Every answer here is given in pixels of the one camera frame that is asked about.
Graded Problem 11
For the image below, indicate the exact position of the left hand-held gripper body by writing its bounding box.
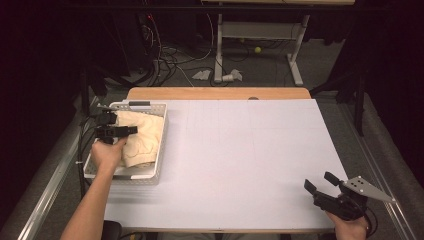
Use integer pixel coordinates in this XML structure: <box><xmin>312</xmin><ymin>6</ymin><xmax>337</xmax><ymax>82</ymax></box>
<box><xmin>94</xmin><ymin>103</ymin><xmax>118</xmax><ymax>145</ymax></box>

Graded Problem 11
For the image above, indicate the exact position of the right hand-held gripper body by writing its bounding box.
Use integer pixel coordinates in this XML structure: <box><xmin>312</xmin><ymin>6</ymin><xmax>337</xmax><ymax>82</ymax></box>
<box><xmin>312</xmin><ymin>175</ymin><xmax>397</xmax><ymax>222</ymax></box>

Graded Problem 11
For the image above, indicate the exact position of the cream cloth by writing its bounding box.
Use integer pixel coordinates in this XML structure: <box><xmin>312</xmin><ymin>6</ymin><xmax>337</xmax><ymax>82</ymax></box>
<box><xmin>114</xmin><ymin>109</ymin><xmax>165</xmax><ymax>169</ymax></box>

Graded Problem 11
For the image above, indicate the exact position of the white perforated plastic basket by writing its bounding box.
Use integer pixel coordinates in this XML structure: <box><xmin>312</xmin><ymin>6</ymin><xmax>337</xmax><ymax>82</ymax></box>
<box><xmin>83</xmin><ymin>100</ymin><xmax>169</xmax><ymax>186</ymax></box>

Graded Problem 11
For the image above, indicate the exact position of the person's left hand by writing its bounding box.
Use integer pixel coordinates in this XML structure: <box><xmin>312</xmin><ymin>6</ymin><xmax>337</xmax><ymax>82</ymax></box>
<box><xmin>90</xmin><ymin>135</ymin><xmax>129</xmax><ymax>175</ymax></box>

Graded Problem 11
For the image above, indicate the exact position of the person's right hand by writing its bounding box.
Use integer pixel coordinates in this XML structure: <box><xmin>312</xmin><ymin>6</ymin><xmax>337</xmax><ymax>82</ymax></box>
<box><xmin>325</xmin><ymin>210</ymin><xmax>370</xmax><ymax>240</ymax></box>

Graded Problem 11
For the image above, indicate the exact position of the black metal stand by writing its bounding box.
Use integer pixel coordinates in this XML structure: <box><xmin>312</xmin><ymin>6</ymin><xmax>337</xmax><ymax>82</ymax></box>
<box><xmin>77</xmin><ymin>64</ymin><xmax>109</xmax><ymax>127</ymax></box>
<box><xmin>309</xmin><ymin>66</ymin><xmax>368</xmax><ymax>137</ymax></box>

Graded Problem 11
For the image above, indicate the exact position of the white table mat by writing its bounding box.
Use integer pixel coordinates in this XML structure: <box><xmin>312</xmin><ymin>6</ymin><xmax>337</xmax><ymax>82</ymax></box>
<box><xmin>103</xmin><ymin>98</ymin><xmax>349</xmax><ymax>231</ymax></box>

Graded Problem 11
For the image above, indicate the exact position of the crumpled white paper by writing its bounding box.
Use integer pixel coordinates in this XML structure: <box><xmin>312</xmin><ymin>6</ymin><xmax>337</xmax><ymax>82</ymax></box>
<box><xmin>191</xmin><ymin>69</ymin><xmax>212</xmax><ymax>81</ymax></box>
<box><xmin>221</xmin><ymin>68</ymin><xmax>244</xmax><ymax>83</ymax></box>

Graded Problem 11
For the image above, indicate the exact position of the wooden table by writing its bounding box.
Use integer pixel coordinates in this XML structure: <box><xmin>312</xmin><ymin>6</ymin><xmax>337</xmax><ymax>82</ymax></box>
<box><xmin>126</xmin><ymin>86</ymin><xmax>339</xmax><ymax>234</ymax></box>

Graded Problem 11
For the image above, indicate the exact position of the black chair seat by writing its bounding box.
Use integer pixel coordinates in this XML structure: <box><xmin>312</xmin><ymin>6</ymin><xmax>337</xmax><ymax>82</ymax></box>
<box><xmin>101</xmin><ymin>219</ymin><xmax>124</xmax><ymax>240</ymax></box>

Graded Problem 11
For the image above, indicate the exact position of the right hand-held gripper black cable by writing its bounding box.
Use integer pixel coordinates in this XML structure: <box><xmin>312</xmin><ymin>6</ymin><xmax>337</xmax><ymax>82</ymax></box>
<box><xmin>361</xmin><ymin>199</ymin><xmax>380</xmax><ymax>239</ymax></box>

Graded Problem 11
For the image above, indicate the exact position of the hand-held gripper black cable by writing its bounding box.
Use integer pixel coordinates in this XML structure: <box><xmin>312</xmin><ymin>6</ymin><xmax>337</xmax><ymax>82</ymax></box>
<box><xmin>76</xmin><ymin>111</ymin><xmax>103</xmax><ymax>201</ymax></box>
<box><xmin>361</xmin><ymin>199</ymin><xmax>380</xmax><ymax>239</ymax></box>

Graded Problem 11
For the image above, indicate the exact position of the left hand-held gripper black cable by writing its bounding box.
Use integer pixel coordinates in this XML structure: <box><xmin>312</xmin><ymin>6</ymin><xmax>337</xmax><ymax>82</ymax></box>
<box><xmin>76</xmin><ymin>111</ymin><xmax>103</xmax><ymax>201</ymax></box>

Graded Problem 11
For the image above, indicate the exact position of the metal floor rail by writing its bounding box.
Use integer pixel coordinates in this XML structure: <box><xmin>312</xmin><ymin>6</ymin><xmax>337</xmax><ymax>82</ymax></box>
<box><xmin>16</xmin><ymin>95</ymin><xmax>101</xmax><ymax>240</ymax></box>
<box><xmin>334</xmin><ymin>103</ymin><xmax>416</xmax><ymax>240</ymax></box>

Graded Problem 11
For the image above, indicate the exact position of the tangle of floor cables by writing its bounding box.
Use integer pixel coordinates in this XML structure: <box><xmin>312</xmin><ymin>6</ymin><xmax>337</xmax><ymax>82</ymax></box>
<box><xmin>138</xmin><ymin>11</ymin><xmax>219</xmax><ymax>88</ymax></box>

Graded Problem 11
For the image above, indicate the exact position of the white metal desk frame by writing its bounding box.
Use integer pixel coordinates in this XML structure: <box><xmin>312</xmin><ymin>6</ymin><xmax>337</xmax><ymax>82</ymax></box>
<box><xmin>201</xmin><ymin>0</ymin><xmax>356</xmax><ymax>87</ymax></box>

